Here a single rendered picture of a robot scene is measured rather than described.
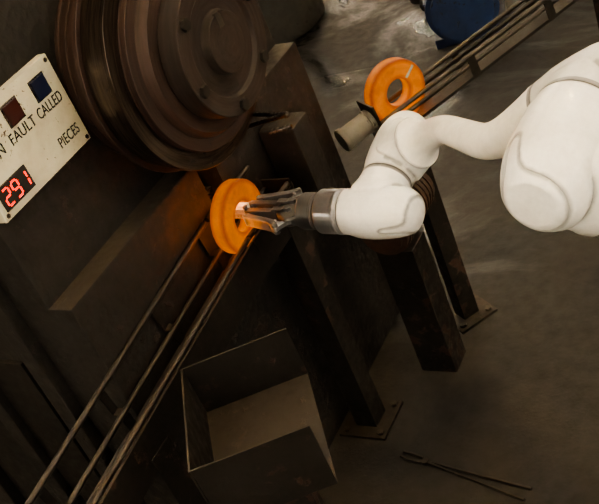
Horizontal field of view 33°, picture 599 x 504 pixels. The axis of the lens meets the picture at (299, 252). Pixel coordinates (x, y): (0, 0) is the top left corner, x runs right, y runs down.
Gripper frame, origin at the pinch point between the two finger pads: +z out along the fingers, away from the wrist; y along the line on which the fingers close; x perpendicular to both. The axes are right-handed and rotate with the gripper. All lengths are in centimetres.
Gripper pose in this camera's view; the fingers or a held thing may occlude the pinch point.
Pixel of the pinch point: (235, 210)
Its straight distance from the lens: 209.2
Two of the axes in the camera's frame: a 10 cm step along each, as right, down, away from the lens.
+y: 4.2, -6.3, 6.5
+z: -8.6, -0.3, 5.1
